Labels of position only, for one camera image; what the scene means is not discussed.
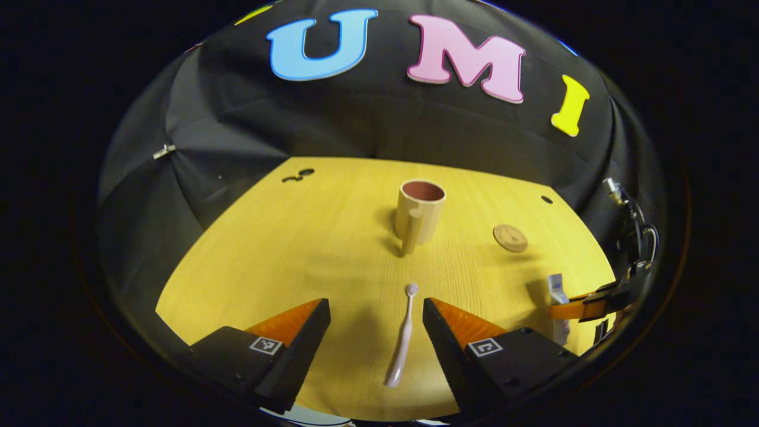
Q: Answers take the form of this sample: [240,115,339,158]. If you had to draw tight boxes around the white toothpaste tube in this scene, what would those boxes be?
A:
[546,273,571,346]

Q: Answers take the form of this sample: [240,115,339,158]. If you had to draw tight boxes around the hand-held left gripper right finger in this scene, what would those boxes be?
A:
[422,298,579,416]

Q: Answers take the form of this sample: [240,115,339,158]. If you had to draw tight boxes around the beige cup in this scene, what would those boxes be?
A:
[394,179,447,257]

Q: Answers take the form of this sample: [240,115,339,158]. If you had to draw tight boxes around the round brown coaster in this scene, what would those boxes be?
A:
[493,224,529,253]

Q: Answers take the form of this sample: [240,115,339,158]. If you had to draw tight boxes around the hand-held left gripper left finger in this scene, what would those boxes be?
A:
[178,298,331,416]

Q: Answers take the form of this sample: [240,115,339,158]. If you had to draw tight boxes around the pale pink toothbrush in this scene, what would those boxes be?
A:
[384,283,419,388]

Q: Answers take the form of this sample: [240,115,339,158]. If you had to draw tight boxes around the black backdrop cloth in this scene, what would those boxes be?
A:
[98,0,665,356]

